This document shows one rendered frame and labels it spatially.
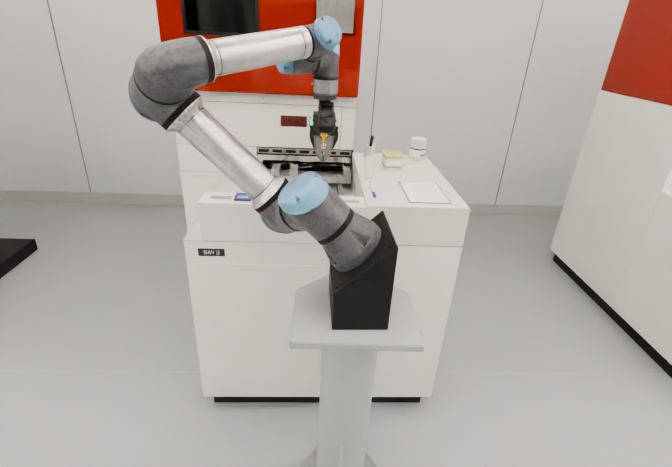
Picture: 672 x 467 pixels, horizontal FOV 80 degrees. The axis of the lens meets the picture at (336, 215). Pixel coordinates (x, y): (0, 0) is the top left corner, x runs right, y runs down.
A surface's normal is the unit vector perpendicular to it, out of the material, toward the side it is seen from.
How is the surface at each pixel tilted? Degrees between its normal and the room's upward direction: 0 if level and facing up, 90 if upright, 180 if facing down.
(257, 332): 90
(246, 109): 90
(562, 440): 0
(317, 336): 0
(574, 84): 90
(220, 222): 90
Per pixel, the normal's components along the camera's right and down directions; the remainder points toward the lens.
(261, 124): 0.04, 0.43
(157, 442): 0.05, -0.91
